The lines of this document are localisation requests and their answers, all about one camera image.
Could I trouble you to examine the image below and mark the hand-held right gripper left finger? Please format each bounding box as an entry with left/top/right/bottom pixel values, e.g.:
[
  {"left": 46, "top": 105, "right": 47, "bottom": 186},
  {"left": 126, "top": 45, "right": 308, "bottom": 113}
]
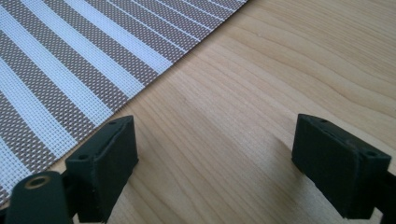
[{"left": 64, "top": 115, "right": 139, "bottom": 224}]

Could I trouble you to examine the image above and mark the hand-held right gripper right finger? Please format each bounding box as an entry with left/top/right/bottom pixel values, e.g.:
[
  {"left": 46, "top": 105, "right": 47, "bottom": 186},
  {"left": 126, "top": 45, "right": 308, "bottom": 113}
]
[{"left": 291, "top": 113, "right": 392, "bottom": 220}]

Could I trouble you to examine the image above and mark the brown white striped woven placemat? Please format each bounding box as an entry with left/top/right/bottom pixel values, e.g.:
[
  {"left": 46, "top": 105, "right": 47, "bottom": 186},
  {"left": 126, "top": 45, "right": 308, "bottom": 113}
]
[{"left": 0, "top": 0, "right": 250, "bottom": 207}]

